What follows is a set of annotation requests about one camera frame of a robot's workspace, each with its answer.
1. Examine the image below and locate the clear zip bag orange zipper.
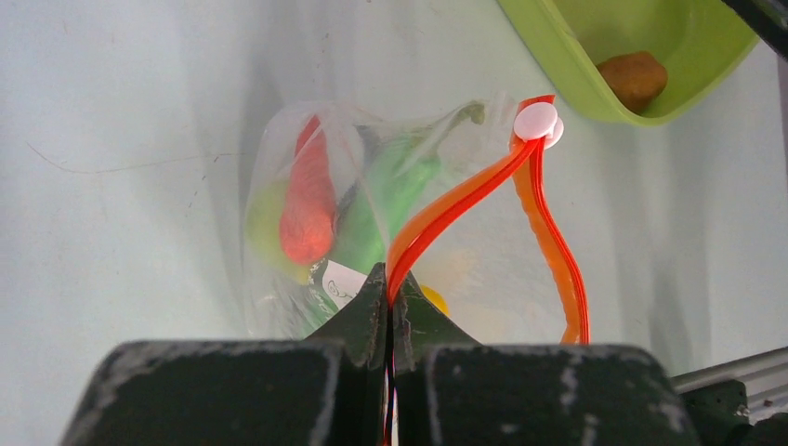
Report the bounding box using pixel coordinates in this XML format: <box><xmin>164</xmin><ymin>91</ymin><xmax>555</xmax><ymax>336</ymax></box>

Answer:
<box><xmin>242</xmin><ymin>95</ymin><xmax>590</xmax><ymax>344</ymax></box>

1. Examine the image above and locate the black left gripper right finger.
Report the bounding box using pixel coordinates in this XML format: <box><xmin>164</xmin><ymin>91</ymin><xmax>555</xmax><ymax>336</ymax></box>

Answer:
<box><xmin>392</xmin><ymin>278</ymin><xmax>700</xmax><ymax>445</ymax></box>

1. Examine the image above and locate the brown kiwi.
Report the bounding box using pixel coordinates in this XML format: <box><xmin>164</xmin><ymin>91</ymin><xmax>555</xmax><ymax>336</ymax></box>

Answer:
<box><xmin>597</xmin><ymin>51</ymin><xmax>668</xmax><ymax>114</ymax></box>

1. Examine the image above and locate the green plastic bin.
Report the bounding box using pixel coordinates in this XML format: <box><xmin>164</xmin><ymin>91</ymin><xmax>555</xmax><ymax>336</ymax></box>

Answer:
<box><xmin>499</xmin><ymin>0</ymin><xmax>758</xmax><ymax>125</ymax></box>

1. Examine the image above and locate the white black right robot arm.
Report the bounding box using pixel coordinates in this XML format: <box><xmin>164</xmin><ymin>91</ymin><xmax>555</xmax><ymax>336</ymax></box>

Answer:
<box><xmin>723</xmin><ymin>0</ymin><xmax>787</xmax><ymax>60</ymax></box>

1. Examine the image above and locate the green pear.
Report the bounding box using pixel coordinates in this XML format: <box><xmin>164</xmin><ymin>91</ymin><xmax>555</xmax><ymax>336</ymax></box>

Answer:
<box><xmin>243</xmin><ymin>179</ymin><xmax>309</xmax><ymax>285</ymax></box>

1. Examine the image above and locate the orange yellow mango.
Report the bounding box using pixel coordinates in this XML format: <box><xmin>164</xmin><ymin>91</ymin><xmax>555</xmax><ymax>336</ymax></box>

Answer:
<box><xmin>421</xmin><ymin>285</ymin><xmax>450</xmax><ymax>317</ymax></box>

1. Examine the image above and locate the green cucumber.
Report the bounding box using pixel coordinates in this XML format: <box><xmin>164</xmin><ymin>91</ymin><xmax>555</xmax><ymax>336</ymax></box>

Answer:
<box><xmin>301</xmin><ymin>101</ymin><xmax>488</xmax><ymax>334</ymax></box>

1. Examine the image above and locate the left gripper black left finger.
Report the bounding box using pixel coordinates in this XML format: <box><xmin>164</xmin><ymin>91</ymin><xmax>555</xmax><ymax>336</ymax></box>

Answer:
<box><xmin>62</xmin><ymin>264</ymin><xmax>389</xmax><ymax>445</ymax></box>

